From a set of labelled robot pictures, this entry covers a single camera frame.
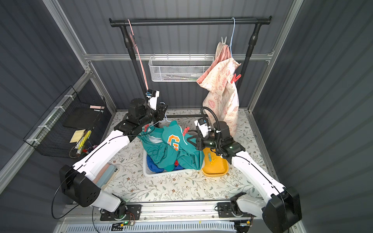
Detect pink and teal flat cases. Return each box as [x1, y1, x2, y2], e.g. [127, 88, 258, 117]
[93, 164, 118, 189]

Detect black wire mesh basket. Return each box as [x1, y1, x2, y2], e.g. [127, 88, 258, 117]
[23, 87, 112, 159]

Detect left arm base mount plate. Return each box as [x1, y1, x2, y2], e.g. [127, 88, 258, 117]
[100, 204, 142, 221]

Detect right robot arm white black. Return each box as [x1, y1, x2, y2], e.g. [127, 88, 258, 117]
[187, 118, 302, 233]

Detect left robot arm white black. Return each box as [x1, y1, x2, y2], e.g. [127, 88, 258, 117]
[59, 98, 168, 212]

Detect white mesh hanging cup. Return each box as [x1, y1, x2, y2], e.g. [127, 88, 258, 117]
[148, 54, 214, 82]

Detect yellow plastic tray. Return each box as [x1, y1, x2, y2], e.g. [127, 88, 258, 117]
[202, 148, 229, 177]

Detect green jacket orange letter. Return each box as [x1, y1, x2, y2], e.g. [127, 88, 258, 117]
[138, 120, 205, 172]

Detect pink floral garment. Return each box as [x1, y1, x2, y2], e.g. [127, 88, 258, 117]
[197, 42, 241, 136]

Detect pink wire hanger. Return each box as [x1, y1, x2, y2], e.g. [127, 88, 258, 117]
[127, 19, 149, 92]

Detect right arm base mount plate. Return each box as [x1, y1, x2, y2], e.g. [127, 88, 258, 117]
[214, 202, 252, 218]

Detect white perforated laundry basket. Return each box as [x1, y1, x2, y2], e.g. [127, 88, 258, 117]
[142, 150, 194, 177]

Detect black clothes rack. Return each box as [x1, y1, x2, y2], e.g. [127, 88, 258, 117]
[109, 17, 272, 110]

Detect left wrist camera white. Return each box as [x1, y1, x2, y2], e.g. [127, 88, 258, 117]
[145, 89, 160, 110]

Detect blue red white jacket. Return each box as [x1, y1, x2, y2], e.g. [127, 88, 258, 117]
[145, 154, 187, 174]

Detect yellow sticky notepad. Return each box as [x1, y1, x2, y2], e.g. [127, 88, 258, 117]
[70, 130, 85, 143]

